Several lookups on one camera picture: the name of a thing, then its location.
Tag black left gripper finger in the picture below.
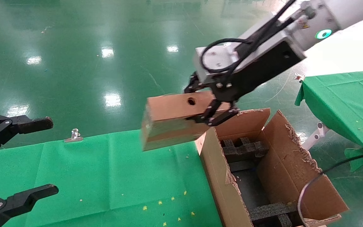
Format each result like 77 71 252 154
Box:
0 114 54 158
0 184 59 227

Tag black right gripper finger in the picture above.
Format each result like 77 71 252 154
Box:
186 98 240 127
184 72 215 94

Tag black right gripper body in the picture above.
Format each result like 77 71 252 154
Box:
211 39 306 103

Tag small brown cardboard box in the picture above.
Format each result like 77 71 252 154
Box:
141 90 232 152

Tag large open brown carton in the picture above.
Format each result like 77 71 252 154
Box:
195 108 349 227

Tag black foam insert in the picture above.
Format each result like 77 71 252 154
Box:
249 202 299 227
220 137 269 164

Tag white metal table leg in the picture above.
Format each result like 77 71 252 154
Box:
302 122 330 151

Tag large green table cloth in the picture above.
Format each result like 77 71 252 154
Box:
0 129 223 227

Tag small green table cloth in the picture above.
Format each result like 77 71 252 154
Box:
294 69 363 173

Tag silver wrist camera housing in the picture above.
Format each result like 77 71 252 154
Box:
194 31 291 85

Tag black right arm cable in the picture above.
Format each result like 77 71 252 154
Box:
200 0 297 78

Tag black and grey cable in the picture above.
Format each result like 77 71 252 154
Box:
297 150 363 227

